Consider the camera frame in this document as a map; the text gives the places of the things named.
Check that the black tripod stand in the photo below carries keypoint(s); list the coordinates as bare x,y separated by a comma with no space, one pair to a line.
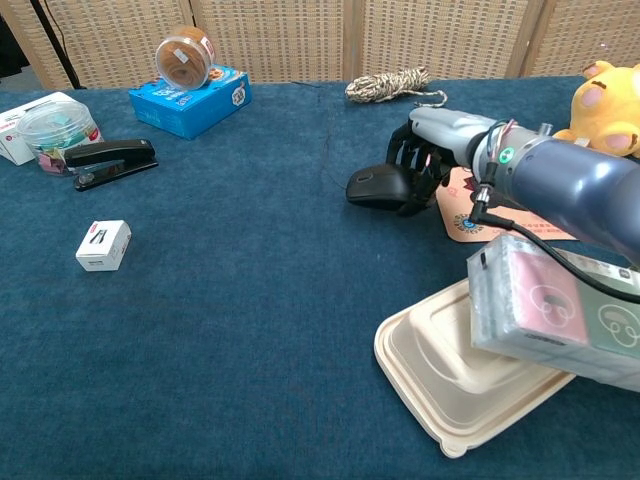
55,45

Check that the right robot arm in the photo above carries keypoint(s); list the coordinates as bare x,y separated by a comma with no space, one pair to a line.
575,185

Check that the blue cookie box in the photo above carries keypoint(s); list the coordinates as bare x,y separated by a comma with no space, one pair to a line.
190,107

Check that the clear jar of rubber bands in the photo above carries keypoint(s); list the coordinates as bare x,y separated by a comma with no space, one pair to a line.
182,60

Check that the blue table cloth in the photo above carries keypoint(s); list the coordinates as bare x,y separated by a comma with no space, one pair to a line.
225,350

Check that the white box with red label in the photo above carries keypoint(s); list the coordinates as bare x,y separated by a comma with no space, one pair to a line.
15,135

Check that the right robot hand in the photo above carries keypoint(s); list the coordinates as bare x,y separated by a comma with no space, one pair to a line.
440,135

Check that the black stapler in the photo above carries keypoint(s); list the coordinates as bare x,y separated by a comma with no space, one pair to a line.
112,157

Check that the clear jar of colourful clips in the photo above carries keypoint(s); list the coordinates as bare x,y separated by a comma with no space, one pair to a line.
55,132

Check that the beige takeaway container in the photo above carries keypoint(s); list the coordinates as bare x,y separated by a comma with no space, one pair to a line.
450,380

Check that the yellow plush toy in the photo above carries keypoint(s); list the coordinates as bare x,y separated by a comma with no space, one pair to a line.
610,105

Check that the small white staple box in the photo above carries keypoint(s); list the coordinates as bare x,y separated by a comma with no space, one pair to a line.
102,247

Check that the cartoon print mouse pad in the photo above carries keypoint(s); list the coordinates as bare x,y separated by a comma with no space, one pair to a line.
500,222

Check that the multicolour tissue pack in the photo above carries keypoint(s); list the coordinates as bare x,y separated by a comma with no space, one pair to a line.
540,315

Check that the woven folding screen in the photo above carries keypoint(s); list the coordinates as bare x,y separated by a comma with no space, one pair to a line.
400,35

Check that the black computer mouse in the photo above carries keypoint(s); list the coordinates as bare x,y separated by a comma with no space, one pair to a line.
377,187

